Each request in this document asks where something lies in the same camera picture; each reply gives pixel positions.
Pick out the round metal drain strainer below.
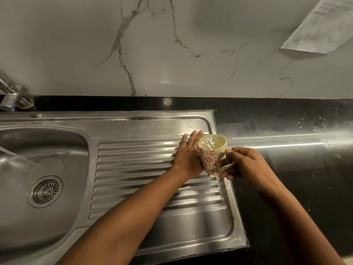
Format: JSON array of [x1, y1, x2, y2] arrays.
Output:
[[27, 175, 64, 209]]

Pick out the person's right hand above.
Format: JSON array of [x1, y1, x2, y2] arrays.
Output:
[[215, 147, 275, 192]]

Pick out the stainless steel sink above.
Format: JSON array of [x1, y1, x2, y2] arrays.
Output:
[[0, 109, 247, 265]]

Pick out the person's left forearm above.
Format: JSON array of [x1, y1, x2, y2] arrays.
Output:
[[56, 167, 188, 265]]

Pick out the white paper sheet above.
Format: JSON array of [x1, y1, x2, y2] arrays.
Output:
[[280, 0, 353, 55]]

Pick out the cream floral mug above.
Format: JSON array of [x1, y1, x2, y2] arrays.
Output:
[[198, 134, 236, 180]]

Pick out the person's right forearm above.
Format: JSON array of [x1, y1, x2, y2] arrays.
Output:
[[259, 179, 347, 265]]

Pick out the running water stream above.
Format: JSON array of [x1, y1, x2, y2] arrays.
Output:
[[0, 146, 46, 170]]

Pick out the chrome faucet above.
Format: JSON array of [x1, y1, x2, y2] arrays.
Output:
[[0, 68, 35, 112]]

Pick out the person's left hand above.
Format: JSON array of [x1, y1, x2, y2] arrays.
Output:
[[170, 130, 205, 180]]

